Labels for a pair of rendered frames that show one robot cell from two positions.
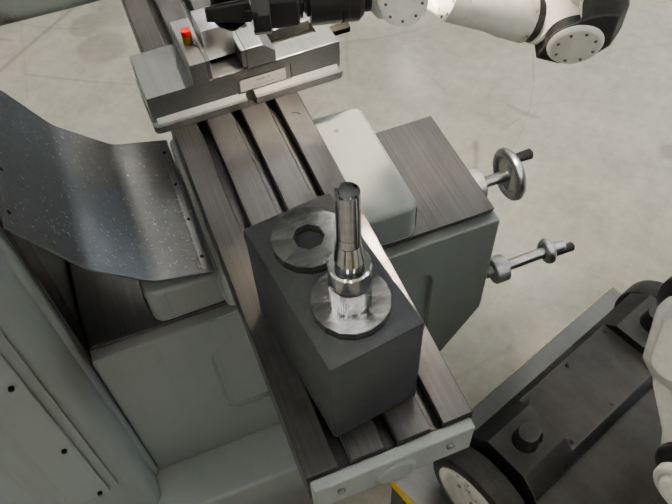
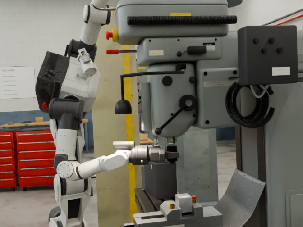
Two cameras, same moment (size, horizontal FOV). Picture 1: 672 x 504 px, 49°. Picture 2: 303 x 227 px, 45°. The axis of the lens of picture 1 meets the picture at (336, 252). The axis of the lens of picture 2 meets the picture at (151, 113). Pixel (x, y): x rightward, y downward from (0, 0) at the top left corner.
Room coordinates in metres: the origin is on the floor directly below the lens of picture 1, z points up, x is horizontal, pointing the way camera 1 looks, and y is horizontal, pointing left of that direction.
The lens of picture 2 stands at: (2.47, 0.31, 1.50)
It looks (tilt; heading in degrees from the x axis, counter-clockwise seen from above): 3 degrees down; 190
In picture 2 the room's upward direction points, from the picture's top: 3 degrees counter-clockwise
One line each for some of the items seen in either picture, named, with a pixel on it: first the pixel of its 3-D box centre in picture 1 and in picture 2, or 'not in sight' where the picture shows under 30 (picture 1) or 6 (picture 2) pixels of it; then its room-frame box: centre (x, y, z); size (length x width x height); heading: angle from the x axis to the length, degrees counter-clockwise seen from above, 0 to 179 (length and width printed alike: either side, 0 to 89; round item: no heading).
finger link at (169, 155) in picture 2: not in sight; (172, 155); (0.90, 0.13, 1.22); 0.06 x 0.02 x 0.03; 95
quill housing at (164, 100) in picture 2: not in sight; (170, 99); (0.87, 0.13, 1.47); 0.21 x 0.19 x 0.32; 19
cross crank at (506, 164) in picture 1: (494, 179); not in sight; (1.03, -0.34, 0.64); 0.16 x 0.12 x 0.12; 109
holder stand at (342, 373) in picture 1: (332, 312); (159, 175); (0.48, 0.01, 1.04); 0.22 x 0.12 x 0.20; 26
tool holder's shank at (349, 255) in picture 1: (348, 229); (155, 134); (0.44, -0.01, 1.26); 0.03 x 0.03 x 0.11
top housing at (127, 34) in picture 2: not in sight; (169, 22); (0.86, 0.14, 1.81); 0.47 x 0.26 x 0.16; 109
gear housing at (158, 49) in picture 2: not in sight; (176, 52); (0.85, 0.17, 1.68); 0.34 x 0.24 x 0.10; 109
